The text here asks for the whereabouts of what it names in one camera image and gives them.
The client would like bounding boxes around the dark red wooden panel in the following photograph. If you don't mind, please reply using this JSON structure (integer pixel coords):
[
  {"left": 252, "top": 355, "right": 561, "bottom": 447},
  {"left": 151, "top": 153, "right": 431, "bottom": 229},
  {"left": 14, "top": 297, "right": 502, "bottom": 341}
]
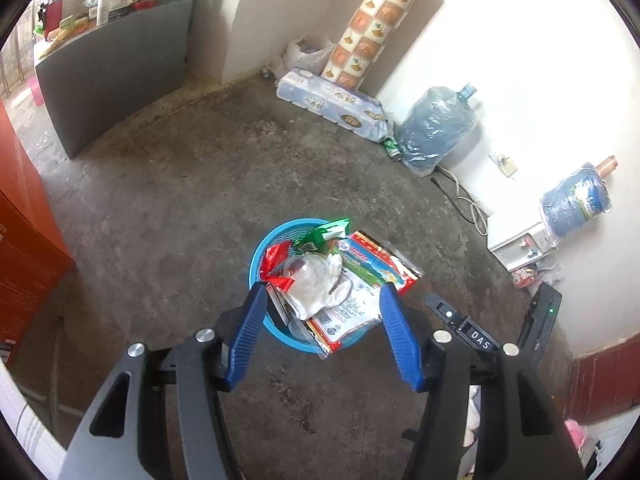
[{"left": 570, "top": 337, "right": 640, "bottom": 421}]

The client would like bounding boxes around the toilet paper pack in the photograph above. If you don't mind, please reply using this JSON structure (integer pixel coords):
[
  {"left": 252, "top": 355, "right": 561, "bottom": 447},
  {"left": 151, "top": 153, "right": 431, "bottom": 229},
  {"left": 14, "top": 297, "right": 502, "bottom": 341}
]
[{"left": 276, "top": 67, "right": 393, "bottom": 142}]

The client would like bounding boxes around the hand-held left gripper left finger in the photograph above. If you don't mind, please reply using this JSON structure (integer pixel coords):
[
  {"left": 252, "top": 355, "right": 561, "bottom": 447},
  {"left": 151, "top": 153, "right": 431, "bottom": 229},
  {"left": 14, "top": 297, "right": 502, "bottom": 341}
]
[{"left": 60, "top": 282, "right": 269, "bottom": 480}]

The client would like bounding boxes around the black power cable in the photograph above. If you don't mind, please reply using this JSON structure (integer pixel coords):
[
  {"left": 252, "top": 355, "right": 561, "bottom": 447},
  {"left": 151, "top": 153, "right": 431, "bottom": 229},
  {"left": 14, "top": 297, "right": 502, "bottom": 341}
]
[{"left": 430, "top": 175, "right": 476, "bottom": 207}]

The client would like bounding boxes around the small red wrapper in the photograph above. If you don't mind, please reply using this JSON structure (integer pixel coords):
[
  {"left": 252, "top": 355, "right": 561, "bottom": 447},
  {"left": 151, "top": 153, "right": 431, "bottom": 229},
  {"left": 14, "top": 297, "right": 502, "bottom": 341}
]
[{"left": 264, "top": 241, "right": 297, "bottom": 292}]

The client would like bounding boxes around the wall socket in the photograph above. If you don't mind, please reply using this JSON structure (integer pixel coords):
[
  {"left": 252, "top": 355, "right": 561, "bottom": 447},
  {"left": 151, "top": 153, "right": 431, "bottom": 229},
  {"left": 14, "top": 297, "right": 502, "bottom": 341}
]
[{"left": 489, "top": 152, "right": 518, "bottom": 178}]

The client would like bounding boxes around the grey cabinet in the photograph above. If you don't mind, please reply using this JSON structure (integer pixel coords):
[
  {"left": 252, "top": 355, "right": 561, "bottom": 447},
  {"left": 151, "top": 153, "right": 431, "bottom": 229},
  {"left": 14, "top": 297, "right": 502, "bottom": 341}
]
[{"left": 34, "top": 0, "right": 198, "bottom": 158}]

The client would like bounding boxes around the clear wrapped water jug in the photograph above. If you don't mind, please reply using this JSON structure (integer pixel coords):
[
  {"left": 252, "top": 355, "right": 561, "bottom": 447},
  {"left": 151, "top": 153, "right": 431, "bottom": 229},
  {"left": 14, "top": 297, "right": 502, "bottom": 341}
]
[{"left": 395, "top": 82, "right": 478, "bottom": 177}]

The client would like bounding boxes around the red bordered printed packet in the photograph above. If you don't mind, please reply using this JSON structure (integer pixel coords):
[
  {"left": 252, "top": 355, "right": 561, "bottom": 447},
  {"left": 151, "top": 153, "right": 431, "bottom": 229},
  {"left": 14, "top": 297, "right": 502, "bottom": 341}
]
[{"left": 302, "top": 230, "right": 425, "bottom": 359}]

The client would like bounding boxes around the white plastic bag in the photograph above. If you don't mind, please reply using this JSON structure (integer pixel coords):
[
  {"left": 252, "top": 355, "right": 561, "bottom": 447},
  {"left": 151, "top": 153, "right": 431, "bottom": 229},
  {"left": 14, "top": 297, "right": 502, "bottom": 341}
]
[
  {"left": 282, "top": 252, "right": 358, "bottom": 321},
  {"left": 270, "top": 37, "right": 336, "bottom": 78}
]

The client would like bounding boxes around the white power cable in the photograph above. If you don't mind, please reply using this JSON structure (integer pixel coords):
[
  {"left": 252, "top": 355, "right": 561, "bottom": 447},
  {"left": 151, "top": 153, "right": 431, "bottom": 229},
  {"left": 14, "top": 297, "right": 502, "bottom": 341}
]
[{"left": 437, "top": 167, "right": 488, "bottom": 236}]

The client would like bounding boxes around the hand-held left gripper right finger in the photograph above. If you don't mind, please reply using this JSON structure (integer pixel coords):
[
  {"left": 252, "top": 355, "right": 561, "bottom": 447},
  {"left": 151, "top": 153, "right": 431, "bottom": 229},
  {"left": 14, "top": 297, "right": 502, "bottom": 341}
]
[{"left": 378, "top": 284, "right": 586, "bottom": 480}]

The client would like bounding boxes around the pink cloth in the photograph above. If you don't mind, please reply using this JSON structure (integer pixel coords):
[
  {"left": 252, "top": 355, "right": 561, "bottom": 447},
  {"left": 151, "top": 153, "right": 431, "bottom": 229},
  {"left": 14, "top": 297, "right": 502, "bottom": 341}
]
[{"left": 565, "top": 419, "right": 590, "bottom": 450}]

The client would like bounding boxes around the blue plastic mesh wastebasket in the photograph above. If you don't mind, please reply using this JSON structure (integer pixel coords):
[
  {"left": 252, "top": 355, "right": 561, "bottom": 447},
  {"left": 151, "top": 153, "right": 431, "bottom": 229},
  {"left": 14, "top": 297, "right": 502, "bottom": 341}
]
[{"left": 248, "top": 217, "right": 381, "bottom": 357}]

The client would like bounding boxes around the white water dispenser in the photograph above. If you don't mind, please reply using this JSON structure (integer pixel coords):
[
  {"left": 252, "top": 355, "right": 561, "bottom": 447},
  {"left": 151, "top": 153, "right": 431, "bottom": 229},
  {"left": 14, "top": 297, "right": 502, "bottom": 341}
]
[{"left": 487, "top": 212, "right": 558, "bottom": 272}]

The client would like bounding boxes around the red thermos bottle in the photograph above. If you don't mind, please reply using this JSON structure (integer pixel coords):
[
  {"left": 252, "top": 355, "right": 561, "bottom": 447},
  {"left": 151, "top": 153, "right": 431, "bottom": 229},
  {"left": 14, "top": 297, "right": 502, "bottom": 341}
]
[{"left": 42, "top": 0, "right": 64, "bottom": 41}]

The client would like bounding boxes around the green snack bag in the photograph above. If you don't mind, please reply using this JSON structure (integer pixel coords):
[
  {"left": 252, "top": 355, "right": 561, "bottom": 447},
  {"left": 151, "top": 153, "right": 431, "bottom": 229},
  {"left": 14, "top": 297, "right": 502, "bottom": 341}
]
[{"left": 294, "top": 217, "right": 351, "bottom": 255}]

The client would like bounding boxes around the orange cardboard box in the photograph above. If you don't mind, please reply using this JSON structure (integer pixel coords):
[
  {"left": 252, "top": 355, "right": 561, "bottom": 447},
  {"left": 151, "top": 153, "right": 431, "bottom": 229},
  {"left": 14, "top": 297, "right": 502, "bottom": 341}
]
[{"left": 0, "top": 100, "right": 76, "bottom": 366}]

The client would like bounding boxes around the blue wrapped water jug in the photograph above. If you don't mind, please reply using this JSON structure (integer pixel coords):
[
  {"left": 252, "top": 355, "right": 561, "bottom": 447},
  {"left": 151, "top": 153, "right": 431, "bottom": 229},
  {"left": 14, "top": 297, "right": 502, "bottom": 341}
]
[{"left": 540, "top": 156, "right": 618, "bottom": 238}]

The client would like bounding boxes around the colourful snack wrapper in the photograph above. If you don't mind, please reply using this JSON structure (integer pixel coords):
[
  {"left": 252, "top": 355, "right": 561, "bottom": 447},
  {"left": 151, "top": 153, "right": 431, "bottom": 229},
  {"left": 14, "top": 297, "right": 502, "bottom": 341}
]
[{"left": 510, "top": 266, "right": 543, "bottom": 289}]

